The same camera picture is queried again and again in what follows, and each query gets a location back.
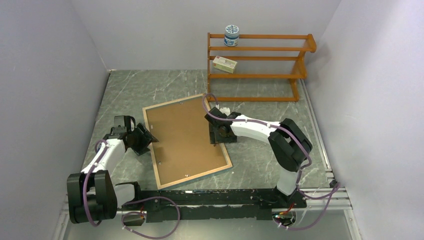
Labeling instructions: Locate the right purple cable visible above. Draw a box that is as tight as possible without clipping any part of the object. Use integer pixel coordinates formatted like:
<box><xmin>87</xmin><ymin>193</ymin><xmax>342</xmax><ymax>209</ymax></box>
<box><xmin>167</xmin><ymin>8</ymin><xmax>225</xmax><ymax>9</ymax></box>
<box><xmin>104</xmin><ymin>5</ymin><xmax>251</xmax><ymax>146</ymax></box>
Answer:
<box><xmin>202</xmin><ymin>93</ymin><xmax>342</xmax><ymax>232</ymax></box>

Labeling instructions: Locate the small white green box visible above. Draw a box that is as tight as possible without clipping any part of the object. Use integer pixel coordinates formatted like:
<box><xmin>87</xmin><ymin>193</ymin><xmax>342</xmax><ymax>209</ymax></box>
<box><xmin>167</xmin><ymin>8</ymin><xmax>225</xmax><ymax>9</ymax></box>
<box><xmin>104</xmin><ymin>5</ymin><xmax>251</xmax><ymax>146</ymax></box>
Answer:
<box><xmin>212</xmin><ymin>56</ymin><xmax>238</xmax><ymax>74</ymax></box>

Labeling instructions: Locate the orange wooden shelf rack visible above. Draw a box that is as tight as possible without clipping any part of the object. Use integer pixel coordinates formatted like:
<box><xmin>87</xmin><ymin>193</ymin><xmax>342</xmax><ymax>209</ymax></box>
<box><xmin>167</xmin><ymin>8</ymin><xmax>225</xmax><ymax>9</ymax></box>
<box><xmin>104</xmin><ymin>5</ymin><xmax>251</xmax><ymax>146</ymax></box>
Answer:
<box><xmin>206</xmin><ymin>33</ymin><xmax>317</xmax><ymax>102</ymax></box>

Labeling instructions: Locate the blue wooden picture frame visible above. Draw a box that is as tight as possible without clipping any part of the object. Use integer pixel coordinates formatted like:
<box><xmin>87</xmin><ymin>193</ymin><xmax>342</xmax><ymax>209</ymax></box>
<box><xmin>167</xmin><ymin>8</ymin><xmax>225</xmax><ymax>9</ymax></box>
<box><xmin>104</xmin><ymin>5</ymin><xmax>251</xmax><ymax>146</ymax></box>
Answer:
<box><xmin>142</xmin><ymin>93</ymin><xmax>233</xmax><ymax>191</ymax></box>

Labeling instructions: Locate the blue white ceramic jar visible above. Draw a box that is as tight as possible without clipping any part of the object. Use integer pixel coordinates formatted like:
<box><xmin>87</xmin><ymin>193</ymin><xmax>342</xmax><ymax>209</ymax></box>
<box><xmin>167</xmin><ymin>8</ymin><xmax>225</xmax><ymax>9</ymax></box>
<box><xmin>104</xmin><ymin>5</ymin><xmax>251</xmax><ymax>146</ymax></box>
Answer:
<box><xmin>224</xmin><ymin>24</ymin><xmax>240</xmax><ymax>47</ymax></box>

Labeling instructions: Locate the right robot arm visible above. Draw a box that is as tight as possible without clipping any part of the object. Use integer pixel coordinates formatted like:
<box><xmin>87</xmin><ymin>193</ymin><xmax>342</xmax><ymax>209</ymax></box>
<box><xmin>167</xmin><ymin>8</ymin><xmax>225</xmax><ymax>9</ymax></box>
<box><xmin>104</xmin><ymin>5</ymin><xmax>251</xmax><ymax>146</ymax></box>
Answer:
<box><xmin>205</xmin><ymin>107</ymin><xmax>313</xmax><ymax>208</ymax></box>

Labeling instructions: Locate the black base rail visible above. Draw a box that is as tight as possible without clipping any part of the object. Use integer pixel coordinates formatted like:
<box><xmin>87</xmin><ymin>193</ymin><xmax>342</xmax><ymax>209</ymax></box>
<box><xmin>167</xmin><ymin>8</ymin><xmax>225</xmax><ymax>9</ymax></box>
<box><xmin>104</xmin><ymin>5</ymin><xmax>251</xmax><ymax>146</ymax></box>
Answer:
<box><xmin>118</xmin><ymin>188</ymin><xmax>307</xmax><ymax>223</ymax></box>

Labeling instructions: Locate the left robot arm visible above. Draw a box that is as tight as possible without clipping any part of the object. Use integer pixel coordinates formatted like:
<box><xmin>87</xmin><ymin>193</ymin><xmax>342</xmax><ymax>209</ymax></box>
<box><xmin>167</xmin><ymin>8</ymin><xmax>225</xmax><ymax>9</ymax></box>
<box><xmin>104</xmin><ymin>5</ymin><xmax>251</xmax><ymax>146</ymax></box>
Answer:
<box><xmin>66</xmin><ymin>115</ymin><xmax>158</xmax><ymax>227</ymax></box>

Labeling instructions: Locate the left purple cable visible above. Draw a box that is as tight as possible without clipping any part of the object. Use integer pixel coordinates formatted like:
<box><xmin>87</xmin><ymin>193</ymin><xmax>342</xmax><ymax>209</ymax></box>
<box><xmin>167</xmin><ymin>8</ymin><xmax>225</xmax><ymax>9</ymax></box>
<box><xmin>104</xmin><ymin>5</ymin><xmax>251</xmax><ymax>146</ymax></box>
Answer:
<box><xmin>82</xmin><ymin>139</ymin><xmax>181</xmax><ymax>240</ymax></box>

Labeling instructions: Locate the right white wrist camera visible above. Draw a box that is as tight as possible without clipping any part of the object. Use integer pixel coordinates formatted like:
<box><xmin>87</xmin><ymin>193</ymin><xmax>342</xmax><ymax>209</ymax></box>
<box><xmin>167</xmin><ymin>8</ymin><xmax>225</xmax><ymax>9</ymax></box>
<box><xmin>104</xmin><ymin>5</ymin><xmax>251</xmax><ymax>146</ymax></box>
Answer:
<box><xmin>219</xmin><ymin>107</ymin><xmax>231</xmax><ymax>116</ymax></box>

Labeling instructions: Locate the purple cable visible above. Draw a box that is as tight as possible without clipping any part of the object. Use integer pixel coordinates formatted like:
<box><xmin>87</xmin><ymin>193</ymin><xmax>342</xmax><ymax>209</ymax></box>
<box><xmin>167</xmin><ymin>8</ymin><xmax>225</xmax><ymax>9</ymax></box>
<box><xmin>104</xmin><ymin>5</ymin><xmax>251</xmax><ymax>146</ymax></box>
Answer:
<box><xmin>82</xmin><ymin>139</ymin><xmax>181</xmax><ymax>240</ymax></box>
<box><xmin>202</xmin><ymin>93</ymin><xmax>342</xmax><ymax>232</ymax></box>

